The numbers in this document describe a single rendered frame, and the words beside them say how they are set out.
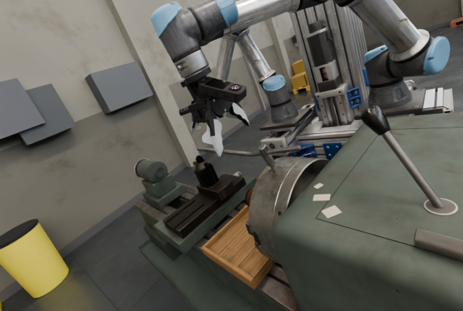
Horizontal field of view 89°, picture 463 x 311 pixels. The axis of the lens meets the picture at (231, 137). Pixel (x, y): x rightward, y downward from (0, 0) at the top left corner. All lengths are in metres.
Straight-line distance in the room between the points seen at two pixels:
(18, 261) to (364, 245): 3.41
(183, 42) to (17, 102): 3.24
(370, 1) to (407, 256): 0.67
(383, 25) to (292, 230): 0.67
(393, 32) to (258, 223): 0.69
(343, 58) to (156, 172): 1.24
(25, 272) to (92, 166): 1.46
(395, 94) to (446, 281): 0.83
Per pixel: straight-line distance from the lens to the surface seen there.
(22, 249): 3.50
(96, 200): 4.23
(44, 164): 4.05
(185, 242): 1.15
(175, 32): 0.57
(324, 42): 1.23
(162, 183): 1.66
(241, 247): 1.02
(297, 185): 0.61
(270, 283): 0.90
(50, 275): 3.66
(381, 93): 1.11
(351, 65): 1.30
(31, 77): 4.19
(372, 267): 0.39
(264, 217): 0.64
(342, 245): 0.40
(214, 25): 0.60
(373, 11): 0.87
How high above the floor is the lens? 1.54
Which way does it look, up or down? 16 degrees down
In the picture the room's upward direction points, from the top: 22 degrees counter-clockwise
